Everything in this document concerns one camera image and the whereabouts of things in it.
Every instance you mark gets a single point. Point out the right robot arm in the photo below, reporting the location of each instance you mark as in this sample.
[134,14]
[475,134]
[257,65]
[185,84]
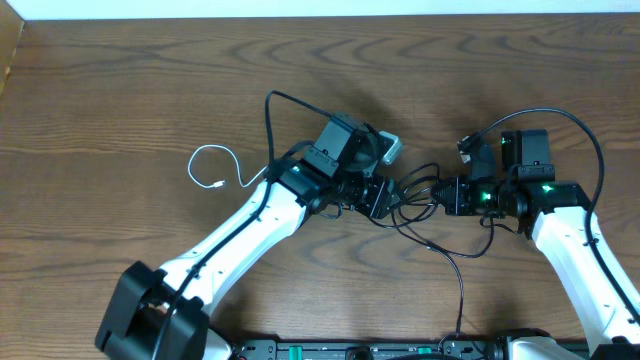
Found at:
[554,215]

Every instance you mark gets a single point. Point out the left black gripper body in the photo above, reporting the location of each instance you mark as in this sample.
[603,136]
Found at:
[385,195]

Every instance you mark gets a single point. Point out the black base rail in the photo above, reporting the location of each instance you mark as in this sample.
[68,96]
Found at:
[451,347]

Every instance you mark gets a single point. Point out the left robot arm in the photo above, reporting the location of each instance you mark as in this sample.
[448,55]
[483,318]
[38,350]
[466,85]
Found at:
[164,313]

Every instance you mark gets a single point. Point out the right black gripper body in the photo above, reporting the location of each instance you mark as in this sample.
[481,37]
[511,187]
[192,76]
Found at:
[474,197]

